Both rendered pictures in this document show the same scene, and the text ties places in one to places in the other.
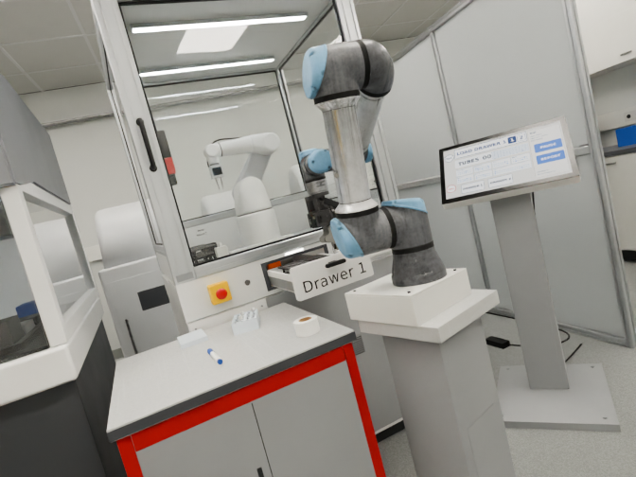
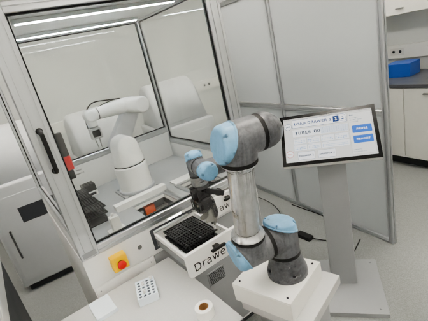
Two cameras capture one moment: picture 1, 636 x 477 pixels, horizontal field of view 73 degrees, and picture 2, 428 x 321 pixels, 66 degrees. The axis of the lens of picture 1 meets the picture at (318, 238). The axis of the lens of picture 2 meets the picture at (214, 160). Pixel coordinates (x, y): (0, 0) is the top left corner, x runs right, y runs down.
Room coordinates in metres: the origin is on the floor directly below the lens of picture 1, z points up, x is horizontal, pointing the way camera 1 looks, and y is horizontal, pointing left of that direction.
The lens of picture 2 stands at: (0.17, 0.09, 1.70)
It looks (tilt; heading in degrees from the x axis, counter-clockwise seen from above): 19 degrees down; 351
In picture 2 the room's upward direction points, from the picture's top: 13 degrees counter-clockwise
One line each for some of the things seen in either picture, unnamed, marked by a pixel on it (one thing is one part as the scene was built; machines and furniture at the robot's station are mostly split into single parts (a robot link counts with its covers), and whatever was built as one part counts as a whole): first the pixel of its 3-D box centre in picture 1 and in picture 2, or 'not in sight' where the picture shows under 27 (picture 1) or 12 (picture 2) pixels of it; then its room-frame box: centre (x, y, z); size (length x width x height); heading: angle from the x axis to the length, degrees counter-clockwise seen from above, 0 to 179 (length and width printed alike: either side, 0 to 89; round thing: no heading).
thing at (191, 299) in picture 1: (272, 259); (146, 200); (2.16, 0.25, 0.87); 1.02 x 0.95 x 0.14; 113
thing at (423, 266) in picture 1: (415, 261); (285, 260); (1.17, -0.25, 0.89); 0.15 x 0.15 x 0.10
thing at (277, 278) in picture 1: (309, 271); (190, 235); (1.60, 0.06, 0.86); 0.40 x 0.26 x 0.06; 23
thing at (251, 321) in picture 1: (246, 321); (146, 290); (1.42, 0.31, 0.78); 0.12 x 0.08 x 0.04; 5
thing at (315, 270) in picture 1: (332, 272); (214, 250); (1.40, -0.02, 0.87); 0.29 x 0.02 x 0.11; 113
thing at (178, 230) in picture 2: (310, 270); (190, 235); (1.59, 0.06, 0.87); 0.22 x 0.18 x 0.06; 23
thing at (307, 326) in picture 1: (307, 326); (204, 310); (1.19, 0.09, 0.78); 0.07 x 0.07 x 0.04
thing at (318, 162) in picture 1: (323, 161); (208, 167); (1.43, -0.08, 1.24); 0.11 x 0.11 x 0.08; 12
